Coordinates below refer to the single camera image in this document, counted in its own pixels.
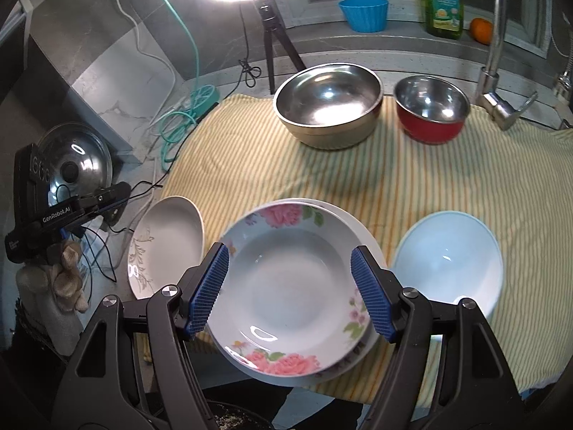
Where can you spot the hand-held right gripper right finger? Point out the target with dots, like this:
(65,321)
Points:
(371,295)

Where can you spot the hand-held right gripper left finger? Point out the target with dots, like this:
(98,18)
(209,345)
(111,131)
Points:
(208,291)

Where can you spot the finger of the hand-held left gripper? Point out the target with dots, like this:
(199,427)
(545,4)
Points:
(111,216)
(109,192)

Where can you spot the plain white plate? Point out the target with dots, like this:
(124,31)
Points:
(372,244)

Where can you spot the leaf patterned white plate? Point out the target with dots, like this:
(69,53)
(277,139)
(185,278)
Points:
(165,242)

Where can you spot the floral rimmed white plate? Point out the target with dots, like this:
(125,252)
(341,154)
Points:
(286,286)

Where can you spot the light blue bowl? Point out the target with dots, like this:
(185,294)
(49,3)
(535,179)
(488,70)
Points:
(447,260)

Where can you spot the large stainless steel bowl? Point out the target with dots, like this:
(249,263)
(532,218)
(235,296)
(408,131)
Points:
(329,98)

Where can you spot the red stainless steel bowl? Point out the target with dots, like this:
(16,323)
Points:
(432,103)

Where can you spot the person's left forearm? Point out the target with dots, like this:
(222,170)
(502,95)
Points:
(44,313)

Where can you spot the person's left hand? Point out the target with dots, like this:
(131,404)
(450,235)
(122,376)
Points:
(71,273)

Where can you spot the steel pot lid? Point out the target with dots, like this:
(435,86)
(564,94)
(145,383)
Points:
(85,152)

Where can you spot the dark speckled pan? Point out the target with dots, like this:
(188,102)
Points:
(237,416)

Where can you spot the yellow striped towel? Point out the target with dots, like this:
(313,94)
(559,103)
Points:
(313,174)

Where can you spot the chrome faucet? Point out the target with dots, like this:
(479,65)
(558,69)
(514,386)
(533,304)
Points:
(492,53)

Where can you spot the blue fluted cup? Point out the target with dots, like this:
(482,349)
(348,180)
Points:
(363,13)

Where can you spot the orange fruit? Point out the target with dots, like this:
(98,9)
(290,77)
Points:
(481,30)

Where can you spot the green dish soap bottle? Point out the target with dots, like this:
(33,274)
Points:
(443,4)

